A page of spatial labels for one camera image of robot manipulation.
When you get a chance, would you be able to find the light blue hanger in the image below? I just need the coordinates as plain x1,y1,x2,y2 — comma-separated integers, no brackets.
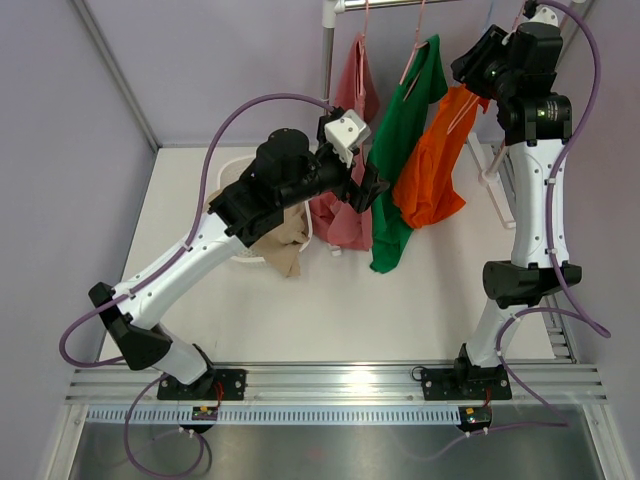
482,0,496,34

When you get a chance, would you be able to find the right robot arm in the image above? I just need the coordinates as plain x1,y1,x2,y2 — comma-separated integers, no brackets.
444,21,582,400

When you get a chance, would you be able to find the aluminium mounting rail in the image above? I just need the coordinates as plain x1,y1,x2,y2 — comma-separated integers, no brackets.
64,361,608,405

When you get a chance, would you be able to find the green t shirt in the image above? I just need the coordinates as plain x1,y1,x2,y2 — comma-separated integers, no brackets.
368,34,448,274

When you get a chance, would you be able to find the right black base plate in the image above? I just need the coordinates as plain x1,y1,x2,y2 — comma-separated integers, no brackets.
421,366,513,401

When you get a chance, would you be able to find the beige t shirt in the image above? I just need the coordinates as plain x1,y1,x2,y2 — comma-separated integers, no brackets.
231,203,310,278

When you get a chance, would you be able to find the orange t shirt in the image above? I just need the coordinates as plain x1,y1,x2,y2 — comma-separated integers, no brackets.
392,86,489,229

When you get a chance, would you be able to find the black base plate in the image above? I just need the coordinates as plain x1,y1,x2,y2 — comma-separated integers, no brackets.
421,366,513,401
157,368,247,401

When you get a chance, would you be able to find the pink t shirt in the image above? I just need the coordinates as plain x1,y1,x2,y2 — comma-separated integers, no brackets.
309,33,380,251

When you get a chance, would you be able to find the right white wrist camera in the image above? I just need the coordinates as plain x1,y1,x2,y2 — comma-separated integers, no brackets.
521,0,559,27

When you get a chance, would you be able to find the pink hanger of beige shirt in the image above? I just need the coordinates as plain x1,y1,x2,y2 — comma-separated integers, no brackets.
447,1,524,134

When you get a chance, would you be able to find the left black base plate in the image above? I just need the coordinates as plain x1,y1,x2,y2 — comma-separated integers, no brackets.
157,368,247,401

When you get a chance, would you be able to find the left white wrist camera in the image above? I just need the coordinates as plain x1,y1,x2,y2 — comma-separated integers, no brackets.
318,107,371,167

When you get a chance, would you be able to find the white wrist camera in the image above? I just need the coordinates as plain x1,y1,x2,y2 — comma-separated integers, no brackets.
521,0,559,27
318,107,371,167

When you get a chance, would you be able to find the white perforated plastic basket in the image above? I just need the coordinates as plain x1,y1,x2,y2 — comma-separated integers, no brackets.
208,155,313,252

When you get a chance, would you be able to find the pink hanger of green shirt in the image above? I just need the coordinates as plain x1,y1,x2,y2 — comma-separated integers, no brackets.
399,0,428,101

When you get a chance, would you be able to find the white slotted cable duct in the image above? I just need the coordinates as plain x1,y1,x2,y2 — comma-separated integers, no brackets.
86,405,461,426

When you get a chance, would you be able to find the metal clothes rack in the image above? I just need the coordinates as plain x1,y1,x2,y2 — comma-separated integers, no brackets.
321,1,602,189

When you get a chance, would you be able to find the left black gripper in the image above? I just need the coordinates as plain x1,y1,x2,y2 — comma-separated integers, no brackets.
278,118,389,213

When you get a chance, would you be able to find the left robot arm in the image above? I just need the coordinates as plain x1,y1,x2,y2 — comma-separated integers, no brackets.
89,119,388,400

